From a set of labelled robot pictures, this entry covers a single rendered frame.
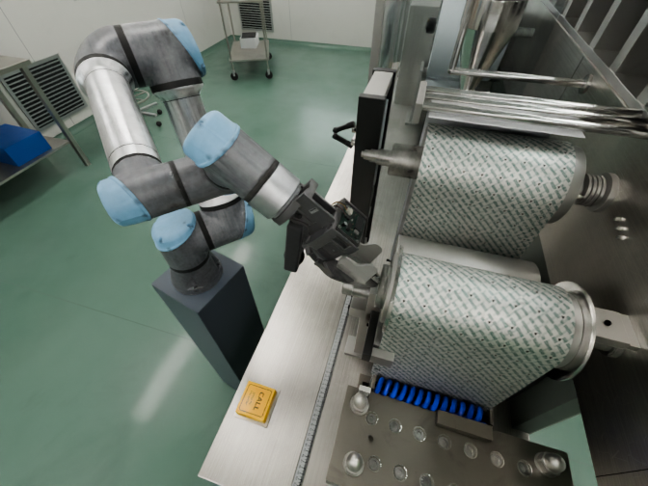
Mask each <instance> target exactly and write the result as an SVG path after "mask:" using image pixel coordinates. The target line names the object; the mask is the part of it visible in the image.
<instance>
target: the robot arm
mask: <svg viewBox="0 0 648 486"><path fill-rule="evenodd" d="M73 68H74V75H75V79H76V82H77V85H78V87H79V89H80V90H81V92H82V93H83V94H84V95H85V96H86V97H87V98H88V99H89V101H90V104H91V108H92V111H93V114H94V120H95V123H96V126H97V129H98V132H99V136H100V139H101V142H102V145H103V147H104V151H105V154H106V157H107V160H108V164H109V167H110V170H111V173H112V175H111V176H109V177H108V178H106V179H103V180H101V181H100V182H99V183H98V184H97V188H96V189H97V193H98V195H99V198H100V200H101V202H102V204H103V206H104V208H105V210H106V211H107V213H108V214H109V216H110V217H111V218H112V220H113V221H114V222H115V223H117V224H118V225H120V226H124V227H126V226H130V225H135V224H139V223H142V222H145V221H150V220H151V219H152V218H156V217H159V216H160V217H159V218H158V219H157V220H156V222H155V223H154V224H153V226H152V228H151V236H152V239H153V241H154V243H155V246H156V248H157V249H158V250H159V251H160V253H161V254H162V256H163V258H165V260H166V261H167V263H168V265H169V266H170V272H171V281H172V284H173V285H174V287H175V289H176V290H177V291H179V292H180V293H183V294H186V295H196V294H201V293H204V292H206V291H207V290H209V289H211V288H212V287H213V286H215V285H216V284H217V282H219V281H220V279H221V277H222V274H223V266H222V264H221V261H220V259H219V258H217V257H216V256H215V255H214V254H213V253H211V252H210V251H211V250H213V249H216V248H219V247H221V246H224V245H226V244H229V243H231V242H233V241H236V240H238V239H242V238H243V237H246V236H248V235H250V234H252V233H253V232H254V230H255V217H254V213H253V210H252V207H253V208H254V209H255V210H257V211H258V212H259V213H261V214H262V215H263V216H265V217H266V218H267V219H271V218H272V220H273V221H274V222H275V223H277V224H278V225H279V226H280V225H282V224H283V223H285V222H286V221H287V220H288V219H289V222H288V224H287V227H286V240H285V251H284V254H283V257H284V266H283V268H284V270H287V271H290V272H294V273H296V272H297V270H298V268H299V265H300V264H301V263H302V262H303V261H304V259H305V252H304V249H305V251H306V255H307V256H310V258H311V259H312V260H313V261H314V265H316V266H317V267H318V268H320V270H321V271H322V272H323V273H324V274H325V275H326V276H328V277H329V278H331V279H333V280H336V281H339V282H342V283H345V284H352V285H356V286H361V287H376V286H377V285H378V284H377V283H376V282H375V281H374V280H372V279H371V277H372V276H376V277H380V276H379V274H378V272H377V271H378V269H377V268H376V267H375V266H374V265H373V263H372V261H373V260H374V259H375V258H377V257H378V256H379V255H380V254H381V253H382V248H381V246H379V245H378V244H375V243H373V244H363V243H361V239H362V236H363V232H364V229H365V223H366V219H367V217H366V216H365V215H364V214H363V213H362V212H361V211H360V210H359V209H358V208H357V207H356V206H354V205H353V204H352V203H351V202H350V201H348V200H347V199H345V198H342V199H341V200H340V201H338V202H334V203H332V204H330V203H328V202H327V201H326V200H325V199H324V198H322V197H321V196H320V195H319V194H318V193H317V192H315V190H316V188H317V186H318V183H317V182H316V181H315V180H313V179H312V178H311V179H310V180H309V181H308V182H307V183H306V184H305V185H304V184H303V183H300V179H299V178H298V177H297V176H295V175H294V174H293V173H292V172H291V171H289V170H288V169H287V168H286V167H285V166H284V165H282V164H281V163H280V162H279V161H278V160H277V159H276V158H275V157H273V156H272V155H271V154H270V153H269V152H268V151H266V150H265V149H264V148H263V147H262V146H260V145H259V144H258V143H257V142H256V141H255V140H253V139H252V138H251V137H250V136H249V135H248V134H247V133H245V132H244V131H243V130H242V129H241V128H240V126H239V125H238V124H237V123H235V122H232V121H230V120H229V119H228V118H227V117H225V116H224V115H223V114H222V113H220V112H218V111H210V112H208V113H207V114H206V111H205V108H204V105H203V100H202V97H201V90H202V88H203V81H202V77H204V76H205V75H206V68H205V65H204V62H203V57H202V54H201V51H200V50H199V48H198V46H197V44H196V42H195V40H194V38H193V36H192V34H191V32H190V31H189V29H188V28H187V26H186V25H185V24H184V23H183V22H182V21H181V20H179V19H177V18H168V19H162V18H157V19H156V20H149V21H141V22H133V23H125V24H118V25H108V26H103V27H101V28H98V29H96V30H95V31H93V32H91V33H90V34H89V35H88V36H87V37H86V38H85V39H84V40H83V42H82V43H81V44H80V46H79V48H78V50H77V53H76V55H75V58H74V66H73ZM144 87H150V90H151V92H152V94H153V95H154V96H156V97H157V98H159V99H161V100H162V101H163V102H164V105H165V107H166V109H167V112H168V114H169V117H170V119H171V122H172V124H173V127H174V129H175V133H176V136H177V138H178V139H179V142H180V144H181V147H182V149H183V152H184V154H185V157H183V158H179V159H177V160H172V161H168V162H165V163H162V161H161V158H160V156H159V154H158V151H157V149H156V146H155V144H154V142H153V140H152V138H151V136H150V133H149V129H148V127H147V125H146V122H145V120H144V118H143V115H142V113H141V110H140V108H139V106H138V103H137V101H136V98H135V96H134V89H137V88H144ZM195 204H199V206H200V209H201V210H198V211H195V212H192V211H191V210H189V209H187V208H185V207H188V206H191V205H195ZM333 204H334V205H333ZM349 205H350V206H351V207H350V206H349ZM182 208H183V209H182ZM356 211H357V212H358V213H359V214H358V213H357V212H356ZM340 256H342V257H340ZM338 257H340V258H339V260H336V258H338Z"/></svg>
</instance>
